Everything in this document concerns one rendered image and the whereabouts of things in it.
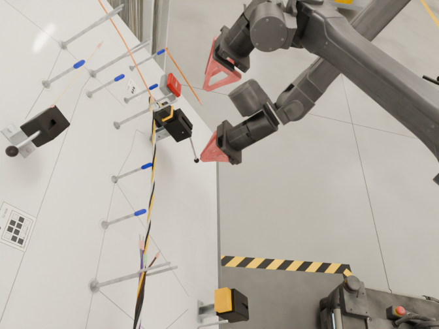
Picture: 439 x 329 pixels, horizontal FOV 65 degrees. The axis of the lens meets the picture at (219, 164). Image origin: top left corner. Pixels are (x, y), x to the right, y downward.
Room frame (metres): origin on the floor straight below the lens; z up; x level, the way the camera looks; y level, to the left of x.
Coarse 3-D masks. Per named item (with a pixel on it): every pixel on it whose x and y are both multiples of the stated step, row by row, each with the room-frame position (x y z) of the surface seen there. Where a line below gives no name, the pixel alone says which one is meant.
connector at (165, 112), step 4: (164, 104) 0.56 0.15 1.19; (164, 108) 0.55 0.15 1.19; (168, 108) 0.56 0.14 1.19; (160, 112) 0.54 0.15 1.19; (164, 112) 0.54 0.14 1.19; (168, 112) 0.54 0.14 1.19; (164, 116) 0.54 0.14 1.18; (168, 116) 0.54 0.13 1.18; (172, 116) 0.55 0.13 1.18; (168, 120) 0.54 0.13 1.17
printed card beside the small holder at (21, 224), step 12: (0, 216) 0.18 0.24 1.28; (12, 216) 0.19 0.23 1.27; (24, 216) 0.20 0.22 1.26; (0, 228) 0.16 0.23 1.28; (12, 228) 0.17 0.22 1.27; (24, 228) 0.18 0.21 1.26; (0, 240) 0.15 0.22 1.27; (12, 240) 0.16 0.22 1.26; (24, 240) 0.17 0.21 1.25; (24, 252) 0.16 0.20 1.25
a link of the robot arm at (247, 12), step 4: (252, 0) 0.60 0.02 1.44; (256, 0) 0.59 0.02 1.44; (260, 0) 0.59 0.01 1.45; (264, 0) 0.58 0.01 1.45; (268, 0) 0.57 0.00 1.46; (272, 0) 0.58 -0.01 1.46; (276, 0) 0.58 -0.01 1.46; (280, 0) 0.58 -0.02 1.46; (252, 4) 0.59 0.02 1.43; (256, 4) 0.59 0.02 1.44; (276, 4) 0.57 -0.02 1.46; (280, 4) 0.57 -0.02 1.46; (248, 8) 0.59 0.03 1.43; (252, 8) 0.59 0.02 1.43; (284, 8) 0.59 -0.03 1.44; (244, 12) 0.59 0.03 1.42; (248, 12) 0.59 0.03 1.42; (248, 16) 0.58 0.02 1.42
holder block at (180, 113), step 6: (180, 114) 0.57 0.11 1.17; (174, 120) 0.54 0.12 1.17; (180, 120) 0.55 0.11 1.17; (186, 120) 0.57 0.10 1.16; (168, 126) 0.54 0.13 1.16; (174, 126) 0.54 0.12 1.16; (180, 126) 0.54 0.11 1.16; (186, 126) 0.56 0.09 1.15; (192, 126) 0.58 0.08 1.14; (174, 132) 0.54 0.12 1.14; (180, 132) 0.54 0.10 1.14; (186, 132) 0.55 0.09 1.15; (174, 138) 0.54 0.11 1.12; (180, 138) 0.54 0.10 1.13; (186, 138) 0.54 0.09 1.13
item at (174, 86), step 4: (168, 76) 0.76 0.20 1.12; (172, 76) 0.77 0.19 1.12; (168, 80) 0.74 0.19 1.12; (172, 80) 0.75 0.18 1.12; (176, 80) 0.77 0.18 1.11; (168, 84) 0.73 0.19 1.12; (172, 84) 0.74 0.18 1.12; (176, 84) 0.76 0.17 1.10; (180, 84) 0.78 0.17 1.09; (172, 88) 0.73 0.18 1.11; (176, 88) 0.74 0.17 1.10; (180, 88) 0.76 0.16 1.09; (172, 92) 0.73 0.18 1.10; (176, 92) 0.73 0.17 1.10; (180, 92) 0.75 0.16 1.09; (176, 96) 0.73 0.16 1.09
